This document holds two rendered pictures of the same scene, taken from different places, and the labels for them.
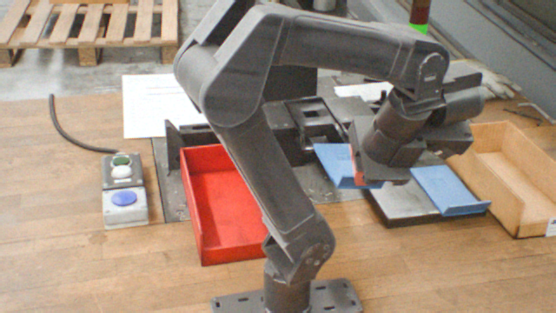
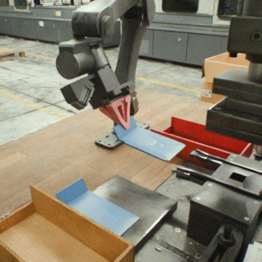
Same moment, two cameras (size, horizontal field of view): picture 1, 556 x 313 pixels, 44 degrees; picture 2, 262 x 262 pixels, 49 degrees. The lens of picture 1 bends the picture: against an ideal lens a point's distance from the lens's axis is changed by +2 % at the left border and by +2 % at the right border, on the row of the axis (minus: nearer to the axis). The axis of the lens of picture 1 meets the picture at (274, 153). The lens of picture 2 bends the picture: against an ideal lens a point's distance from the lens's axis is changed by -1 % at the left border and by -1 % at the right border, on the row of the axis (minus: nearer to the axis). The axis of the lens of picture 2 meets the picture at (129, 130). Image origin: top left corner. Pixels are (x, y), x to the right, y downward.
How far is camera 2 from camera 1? 1.46 m
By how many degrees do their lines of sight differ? 113
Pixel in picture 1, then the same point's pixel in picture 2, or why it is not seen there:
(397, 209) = (117, 182)
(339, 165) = (152, 138)
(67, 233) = not seen: hidden behind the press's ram
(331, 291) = (112, 140)
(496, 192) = (55, 208)
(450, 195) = (91, 207)
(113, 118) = not seen: outside the picture
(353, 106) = (228, 203)
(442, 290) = (67, 165)
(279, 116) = (247, 164)
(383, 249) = (108, 169)
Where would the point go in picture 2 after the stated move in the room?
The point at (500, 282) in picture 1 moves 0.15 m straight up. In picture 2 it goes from (38, 180) to (29, 123)
